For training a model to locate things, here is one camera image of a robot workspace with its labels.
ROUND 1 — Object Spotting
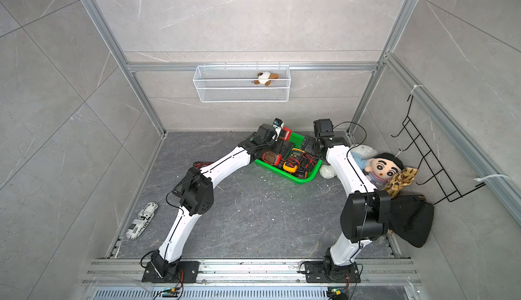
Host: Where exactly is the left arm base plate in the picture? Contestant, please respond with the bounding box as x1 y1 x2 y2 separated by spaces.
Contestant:
141 261 200 283

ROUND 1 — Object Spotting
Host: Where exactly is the black fabric bag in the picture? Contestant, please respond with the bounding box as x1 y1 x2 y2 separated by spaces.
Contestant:
389 195 435 248

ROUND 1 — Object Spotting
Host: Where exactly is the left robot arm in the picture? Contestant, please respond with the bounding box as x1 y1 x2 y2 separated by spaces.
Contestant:
142 118 284 282

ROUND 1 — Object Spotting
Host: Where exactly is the dark green multimeter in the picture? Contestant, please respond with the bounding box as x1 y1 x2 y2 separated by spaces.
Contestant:
193 162 212 170

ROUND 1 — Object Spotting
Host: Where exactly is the white wire wall basket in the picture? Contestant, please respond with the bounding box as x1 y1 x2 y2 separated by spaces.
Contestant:
193 64 292 103

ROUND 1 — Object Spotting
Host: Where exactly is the small black multimeter with leads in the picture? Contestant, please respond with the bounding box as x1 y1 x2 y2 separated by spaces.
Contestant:
297 153 318 179

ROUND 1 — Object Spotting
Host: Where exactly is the white blue plush bear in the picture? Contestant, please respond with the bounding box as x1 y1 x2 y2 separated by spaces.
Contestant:
319 144 379 179

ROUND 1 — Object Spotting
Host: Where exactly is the green plastic basket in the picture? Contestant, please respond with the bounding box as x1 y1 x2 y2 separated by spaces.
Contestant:
255 157 323 185

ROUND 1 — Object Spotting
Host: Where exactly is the red multimeter case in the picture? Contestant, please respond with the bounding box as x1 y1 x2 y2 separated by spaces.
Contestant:
262 128 294 166

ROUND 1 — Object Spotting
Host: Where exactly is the leopard print cloth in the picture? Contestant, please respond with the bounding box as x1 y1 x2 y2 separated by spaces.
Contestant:
385 168 418 199

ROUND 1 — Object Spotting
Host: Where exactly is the small brown white plush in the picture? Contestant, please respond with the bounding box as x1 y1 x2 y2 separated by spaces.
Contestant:
253 71 279 87

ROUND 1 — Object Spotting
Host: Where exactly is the black wire wall rack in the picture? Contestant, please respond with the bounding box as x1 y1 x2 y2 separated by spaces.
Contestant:
391 95 486 205

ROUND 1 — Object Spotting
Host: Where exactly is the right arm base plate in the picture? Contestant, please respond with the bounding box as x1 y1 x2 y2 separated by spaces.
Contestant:
299 261 361 284

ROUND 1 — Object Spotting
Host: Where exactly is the white black patterned tool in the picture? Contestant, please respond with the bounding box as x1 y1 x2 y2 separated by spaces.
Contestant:
126 202 159 240

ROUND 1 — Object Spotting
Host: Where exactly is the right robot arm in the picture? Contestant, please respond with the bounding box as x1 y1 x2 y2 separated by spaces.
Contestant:
312 119 391 278

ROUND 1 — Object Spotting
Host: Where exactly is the cartoon boy plush doll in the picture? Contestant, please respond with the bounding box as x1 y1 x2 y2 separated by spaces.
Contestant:
362 153 404 187

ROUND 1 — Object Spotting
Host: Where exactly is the yellow multimeter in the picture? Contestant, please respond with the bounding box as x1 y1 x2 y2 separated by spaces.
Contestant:
283 148 305 174

